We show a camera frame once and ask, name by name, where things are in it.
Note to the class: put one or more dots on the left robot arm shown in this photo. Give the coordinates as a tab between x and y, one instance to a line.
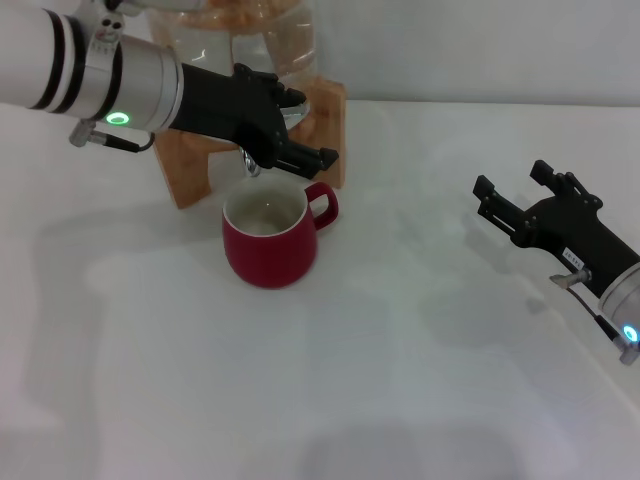
75	65

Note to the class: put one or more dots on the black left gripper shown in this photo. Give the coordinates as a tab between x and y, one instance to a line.
225	110

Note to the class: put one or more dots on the red cup white inside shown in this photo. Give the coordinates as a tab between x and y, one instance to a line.
270	255

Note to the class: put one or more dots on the wooden dispenser stand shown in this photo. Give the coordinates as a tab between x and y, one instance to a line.
327	135

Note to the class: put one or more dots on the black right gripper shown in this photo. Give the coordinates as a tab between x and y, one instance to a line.
575	230

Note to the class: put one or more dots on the chrome faucet with lever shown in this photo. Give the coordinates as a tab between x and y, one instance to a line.
251	167

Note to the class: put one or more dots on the glass water dispenser jar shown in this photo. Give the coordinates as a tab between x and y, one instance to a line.
260	40

